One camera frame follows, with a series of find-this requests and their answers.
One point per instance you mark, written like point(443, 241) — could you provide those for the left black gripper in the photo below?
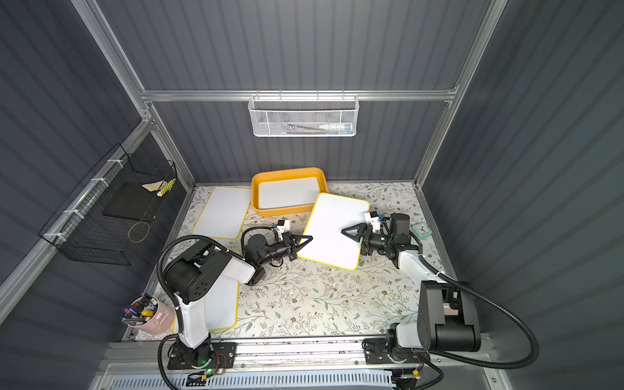
point(290, 245)

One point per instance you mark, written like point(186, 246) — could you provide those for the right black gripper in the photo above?
point(366, 236)

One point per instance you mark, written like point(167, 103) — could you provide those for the whiteboard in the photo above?
point(332, 213)
point(216, 311)
point(288, 193)
point(224, 214)

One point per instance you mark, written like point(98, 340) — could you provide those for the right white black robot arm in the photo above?
point(447, 322)

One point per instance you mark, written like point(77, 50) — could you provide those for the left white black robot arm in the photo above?
point(194, 271)

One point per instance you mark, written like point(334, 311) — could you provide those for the floral table mat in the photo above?
point(305, 298)

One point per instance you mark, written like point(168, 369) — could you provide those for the small teal clock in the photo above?
point(421, 230)

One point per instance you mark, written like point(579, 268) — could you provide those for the white marker in basket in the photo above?
point(340, 128)

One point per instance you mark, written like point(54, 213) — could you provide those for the yellow sticky note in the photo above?
point(153, 187)

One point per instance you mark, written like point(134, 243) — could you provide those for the pink pen cup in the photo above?
point(150, 315)

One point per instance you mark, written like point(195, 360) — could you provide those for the black pad in basket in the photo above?
point(133, 202)

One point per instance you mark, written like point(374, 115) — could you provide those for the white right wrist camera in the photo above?
point(373, 220)

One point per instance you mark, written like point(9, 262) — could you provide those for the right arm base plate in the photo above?
point(378, 352)

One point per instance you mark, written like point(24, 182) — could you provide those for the white wire mesh basket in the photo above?
point(301, 116)

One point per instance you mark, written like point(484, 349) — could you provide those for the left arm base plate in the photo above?
point(208, 356)

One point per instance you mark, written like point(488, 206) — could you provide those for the black wire basket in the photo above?
point(109, 221)

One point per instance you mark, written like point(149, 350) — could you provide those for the aluminium rail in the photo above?
point(259, 354)

